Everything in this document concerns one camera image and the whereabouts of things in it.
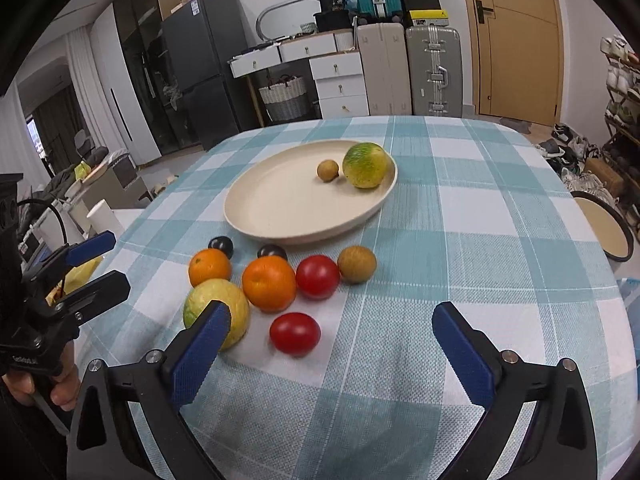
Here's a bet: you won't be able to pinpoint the person's left hand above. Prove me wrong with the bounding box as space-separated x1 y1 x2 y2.
4 352 81 411

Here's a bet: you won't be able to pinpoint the green yellow citrus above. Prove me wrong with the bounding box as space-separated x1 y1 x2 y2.
183 278 250 352
342 142 391 190

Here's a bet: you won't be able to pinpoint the round black rimmed stool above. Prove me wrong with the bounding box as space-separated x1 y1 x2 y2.
570 191 635 262

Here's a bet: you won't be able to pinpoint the grey oval ring frame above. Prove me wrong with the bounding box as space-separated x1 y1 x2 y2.
256 0 326 42

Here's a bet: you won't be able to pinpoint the large brown round fruit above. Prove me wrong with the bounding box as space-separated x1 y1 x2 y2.
337 245 377 284

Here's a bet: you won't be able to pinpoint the yellow plastic bag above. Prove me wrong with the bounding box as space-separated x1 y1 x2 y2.
47 257 103 303

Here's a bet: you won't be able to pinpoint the dark glass cabinet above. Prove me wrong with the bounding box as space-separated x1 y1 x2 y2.
112 0 168 161

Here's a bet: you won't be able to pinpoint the orange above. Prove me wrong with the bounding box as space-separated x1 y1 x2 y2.
188 248 233 288
242 255 297 311

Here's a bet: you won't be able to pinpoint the red tomato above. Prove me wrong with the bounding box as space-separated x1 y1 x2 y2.
295 255 341 299
269 312 322 357

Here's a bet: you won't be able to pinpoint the black cable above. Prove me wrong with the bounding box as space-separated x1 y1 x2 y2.
16 198 70 248

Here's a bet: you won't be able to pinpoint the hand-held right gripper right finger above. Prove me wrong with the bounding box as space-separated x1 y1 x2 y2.
431 301 599 480

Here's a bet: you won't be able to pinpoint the rows of assorted shoes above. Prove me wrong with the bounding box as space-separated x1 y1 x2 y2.
599 35 640 196

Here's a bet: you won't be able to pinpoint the grey metal suitcase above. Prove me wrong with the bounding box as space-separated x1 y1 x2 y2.
405 25 463 117

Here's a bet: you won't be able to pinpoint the wooden door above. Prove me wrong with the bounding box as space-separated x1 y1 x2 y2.
457 0 564 126

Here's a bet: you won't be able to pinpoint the white desk with drawers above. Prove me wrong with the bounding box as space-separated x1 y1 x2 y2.
229 32 371 128

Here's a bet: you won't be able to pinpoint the black refrigerator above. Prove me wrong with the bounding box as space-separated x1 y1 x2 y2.
161 0 258 151

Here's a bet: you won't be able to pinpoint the cream round plate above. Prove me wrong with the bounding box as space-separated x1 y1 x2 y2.
223 139 398 246

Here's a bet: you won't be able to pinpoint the wooden shoe rack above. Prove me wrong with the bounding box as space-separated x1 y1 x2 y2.
599 35 640 206

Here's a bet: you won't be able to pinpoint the scattered loose shoes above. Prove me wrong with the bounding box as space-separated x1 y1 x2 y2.
535 122 623 198

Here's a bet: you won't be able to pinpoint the beige suitcase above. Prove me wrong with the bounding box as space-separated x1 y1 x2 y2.
356 22 413 117

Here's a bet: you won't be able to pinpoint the white cylinder bin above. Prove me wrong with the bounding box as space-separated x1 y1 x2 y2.
86 199 119 239

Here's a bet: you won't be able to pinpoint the black storage box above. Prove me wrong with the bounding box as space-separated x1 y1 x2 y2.
314 10 357 33

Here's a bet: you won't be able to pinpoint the wicker basket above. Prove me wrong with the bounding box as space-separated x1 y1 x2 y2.
258 76 309 122

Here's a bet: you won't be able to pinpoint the white wardrobe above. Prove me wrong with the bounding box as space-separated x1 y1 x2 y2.
90 5 162 167

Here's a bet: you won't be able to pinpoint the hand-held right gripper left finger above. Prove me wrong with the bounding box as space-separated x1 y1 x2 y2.
66 300 233 480

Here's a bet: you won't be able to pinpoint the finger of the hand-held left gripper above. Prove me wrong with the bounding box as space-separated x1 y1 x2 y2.
47 270 132 328
21 231 117 283

